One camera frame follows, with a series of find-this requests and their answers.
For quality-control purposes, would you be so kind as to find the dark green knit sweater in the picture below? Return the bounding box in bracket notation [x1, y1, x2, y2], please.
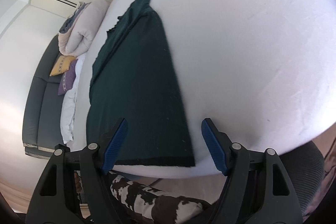
[86, 0, 195, 167]

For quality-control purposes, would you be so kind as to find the dark grey bed headboard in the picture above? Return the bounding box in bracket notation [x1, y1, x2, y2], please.
[22, 36, 63, 159]

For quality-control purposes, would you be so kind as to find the brown white patterned cloth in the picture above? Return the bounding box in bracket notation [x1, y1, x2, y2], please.
[106, 171, 211, 223]

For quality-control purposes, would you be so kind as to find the white pillow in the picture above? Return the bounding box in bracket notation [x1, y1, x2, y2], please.
[60, 53, 86, 144]

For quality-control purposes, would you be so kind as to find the purple patterned cushion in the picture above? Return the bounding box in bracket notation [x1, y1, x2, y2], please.
[58, 59, 77, 96]

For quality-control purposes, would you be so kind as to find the yellow patterned cushion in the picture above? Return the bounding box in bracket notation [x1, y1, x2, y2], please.
[50, 55, 76, 76]

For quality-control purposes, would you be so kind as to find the folded beige duvet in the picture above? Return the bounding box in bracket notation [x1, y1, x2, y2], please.
[58, 0, 110, 57]

